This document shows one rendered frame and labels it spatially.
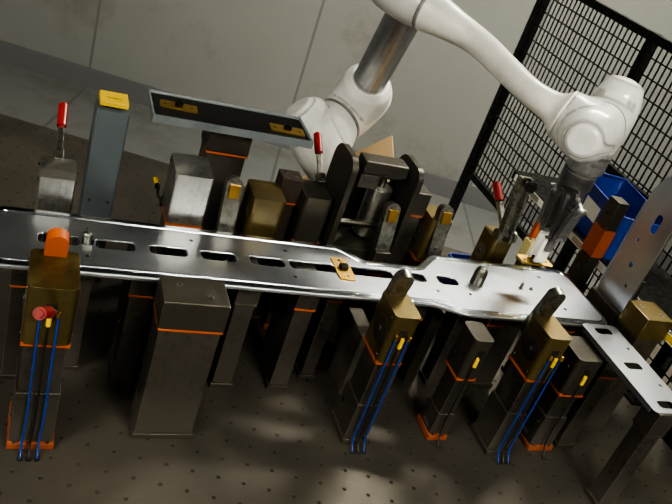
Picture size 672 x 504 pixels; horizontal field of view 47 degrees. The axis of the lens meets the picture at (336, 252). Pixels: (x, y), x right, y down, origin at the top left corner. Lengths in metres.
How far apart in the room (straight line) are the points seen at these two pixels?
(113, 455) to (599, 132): 1.08
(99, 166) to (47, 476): 0.68
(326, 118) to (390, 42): 0.30
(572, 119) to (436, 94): 3.16
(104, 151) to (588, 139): 1.01
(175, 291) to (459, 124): 3.51
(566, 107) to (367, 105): 0.87
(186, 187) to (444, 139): 3.27
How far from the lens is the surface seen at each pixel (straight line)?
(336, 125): 2.26
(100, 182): 1.80
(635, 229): 2.01
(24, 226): 1.54
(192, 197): 1.61
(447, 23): 1.78
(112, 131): 1.74
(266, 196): 1.66
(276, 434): 1.65
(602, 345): 1.83
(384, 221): 1.78
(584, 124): 1.50
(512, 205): 1.92
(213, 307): 1.37
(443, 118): 4.69
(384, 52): 2.15
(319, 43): 4.55
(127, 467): 1.51
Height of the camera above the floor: 1.82
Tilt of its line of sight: 29 degrees down
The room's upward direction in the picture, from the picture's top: 20 degrees clockwise
